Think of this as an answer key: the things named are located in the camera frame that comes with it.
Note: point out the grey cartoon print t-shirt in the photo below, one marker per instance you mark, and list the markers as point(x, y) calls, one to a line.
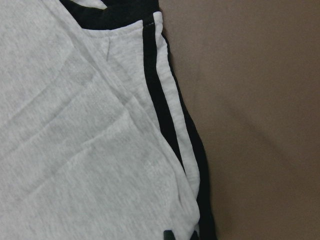
point(96, 142)

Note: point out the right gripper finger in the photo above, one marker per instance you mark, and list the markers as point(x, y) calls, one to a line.
point(168, 235)

